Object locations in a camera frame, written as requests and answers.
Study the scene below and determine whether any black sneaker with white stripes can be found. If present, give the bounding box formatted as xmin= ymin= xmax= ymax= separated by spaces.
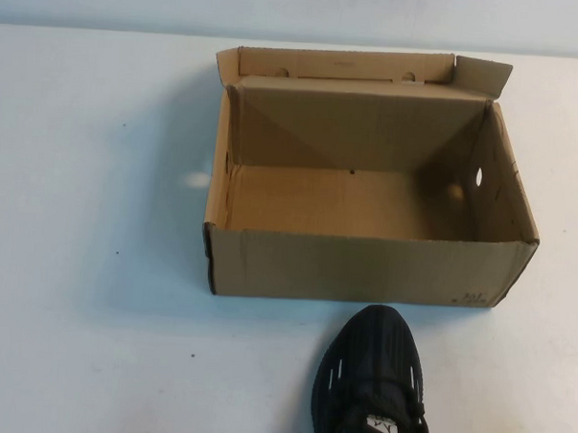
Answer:
xmin=312 ymin=301 xmax=446 ymax=433

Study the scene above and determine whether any brown cardboard shoe box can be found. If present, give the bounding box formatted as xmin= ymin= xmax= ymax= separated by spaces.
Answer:
xmin=199 ymin=42 xmax=550 ymax=311

